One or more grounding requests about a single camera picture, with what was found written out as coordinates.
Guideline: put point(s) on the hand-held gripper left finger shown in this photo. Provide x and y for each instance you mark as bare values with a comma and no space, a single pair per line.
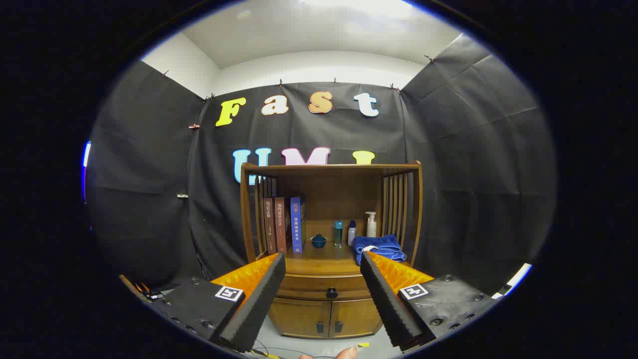
259,304

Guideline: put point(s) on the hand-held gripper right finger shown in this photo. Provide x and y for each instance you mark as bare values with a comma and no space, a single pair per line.
386,299

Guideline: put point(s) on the wooden countertop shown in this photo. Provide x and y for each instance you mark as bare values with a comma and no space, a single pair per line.
324,258

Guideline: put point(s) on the wooden cabinet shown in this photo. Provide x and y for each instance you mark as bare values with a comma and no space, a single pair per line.
339,194

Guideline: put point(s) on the blue folded towel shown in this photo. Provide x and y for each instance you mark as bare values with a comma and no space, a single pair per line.
381,248

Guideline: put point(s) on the white pump bottle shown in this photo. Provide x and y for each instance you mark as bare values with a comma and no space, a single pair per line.
371,228

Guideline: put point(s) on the white bottle with blue cap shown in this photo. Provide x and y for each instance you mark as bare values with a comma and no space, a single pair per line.
352,235

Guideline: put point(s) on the dark brown book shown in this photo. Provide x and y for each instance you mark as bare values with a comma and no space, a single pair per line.
269,224

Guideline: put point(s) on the teal clear bottle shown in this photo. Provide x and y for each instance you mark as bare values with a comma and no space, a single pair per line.
338,234

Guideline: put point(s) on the reddish brown book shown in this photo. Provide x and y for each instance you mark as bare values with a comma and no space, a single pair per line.
281,224

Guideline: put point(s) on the dark blue lidded teacup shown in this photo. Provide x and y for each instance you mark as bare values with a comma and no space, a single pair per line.
319,242

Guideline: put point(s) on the blue book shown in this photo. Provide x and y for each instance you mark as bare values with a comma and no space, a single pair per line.
296,224

